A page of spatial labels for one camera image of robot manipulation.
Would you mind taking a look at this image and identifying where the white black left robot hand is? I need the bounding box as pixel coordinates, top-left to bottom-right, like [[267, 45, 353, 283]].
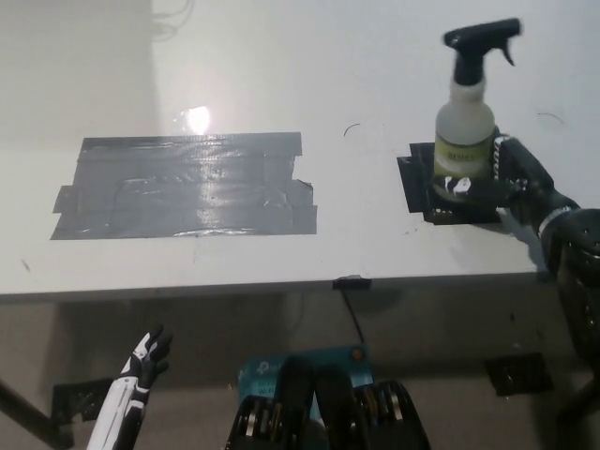
[[90, 323, 174, 450]]

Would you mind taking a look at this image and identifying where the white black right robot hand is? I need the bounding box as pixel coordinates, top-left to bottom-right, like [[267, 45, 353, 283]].
[[431, 132, 581, 233]]

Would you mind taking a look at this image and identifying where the green label spray bottle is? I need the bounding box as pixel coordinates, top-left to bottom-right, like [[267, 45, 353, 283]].
[[432, 17, 525, 199]]

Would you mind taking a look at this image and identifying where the black robot torso teal top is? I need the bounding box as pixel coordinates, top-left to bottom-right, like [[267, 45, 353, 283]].
[[226, 344, 431, 450]]

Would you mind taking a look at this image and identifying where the black floor tape patch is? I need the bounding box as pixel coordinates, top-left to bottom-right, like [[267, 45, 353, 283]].
[[484, 352, 555, 398], [52, 380, 113, 426]]

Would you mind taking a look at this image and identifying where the black metal table leg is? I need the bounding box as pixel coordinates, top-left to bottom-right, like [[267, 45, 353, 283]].
[[0, 373, 76, 450]]

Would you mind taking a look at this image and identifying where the black tape square patch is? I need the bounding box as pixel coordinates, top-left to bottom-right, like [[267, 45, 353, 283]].
[[396, 142, 511, 227]]

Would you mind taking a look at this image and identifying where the small black tape strip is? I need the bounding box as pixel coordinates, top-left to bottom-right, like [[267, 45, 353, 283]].
[[331, 275, 373, 290]]

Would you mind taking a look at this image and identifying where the thin black cable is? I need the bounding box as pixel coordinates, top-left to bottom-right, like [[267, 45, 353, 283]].
[[337, 286, 367, 347]]

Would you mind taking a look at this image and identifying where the grey duct tape patch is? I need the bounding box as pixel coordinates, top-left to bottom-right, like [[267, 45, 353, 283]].
[[50, 131, 319, 242]]

